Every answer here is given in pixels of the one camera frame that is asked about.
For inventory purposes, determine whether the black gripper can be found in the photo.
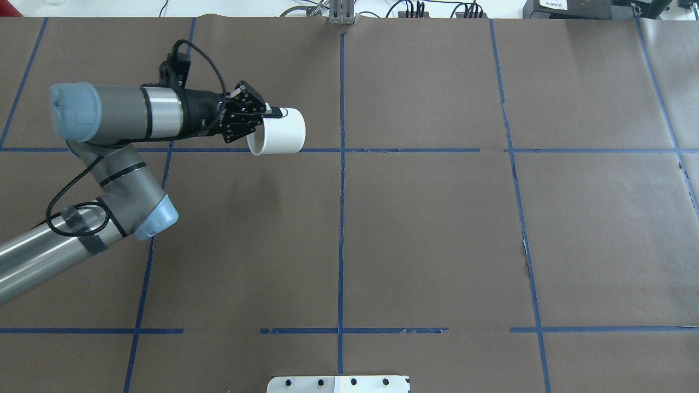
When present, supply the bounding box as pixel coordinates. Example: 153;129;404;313
183;81;287;144

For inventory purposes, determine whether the white mug black handle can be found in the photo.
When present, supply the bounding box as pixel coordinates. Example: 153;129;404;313
247;107;306;156

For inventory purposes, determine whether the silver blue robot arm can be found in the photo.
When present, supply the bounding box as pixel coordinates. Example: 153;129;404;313
2;80;292;305

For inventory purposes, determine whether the black power strip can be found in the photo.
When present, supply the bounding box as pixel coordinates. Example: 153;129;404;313
386;1;487;19

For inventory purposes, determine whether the black box with label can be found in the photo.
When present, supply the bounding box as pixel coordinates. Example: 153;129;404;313
522;1;636;20

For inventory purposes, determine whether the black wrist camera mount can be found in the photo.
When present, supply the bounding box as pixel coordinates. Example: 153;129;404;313
158;39;191;90

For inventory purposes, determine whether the aluminium frame post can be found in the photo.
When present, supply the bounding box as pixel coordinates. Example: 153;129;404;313
327;0;357;26

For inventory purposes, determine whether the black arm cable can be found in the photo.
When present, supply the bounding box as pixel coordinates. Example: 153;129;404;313
46;39;227;237

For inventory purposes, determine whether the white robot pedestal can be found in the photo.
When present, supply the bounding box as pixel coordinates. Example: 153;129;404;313
266;375;411;392

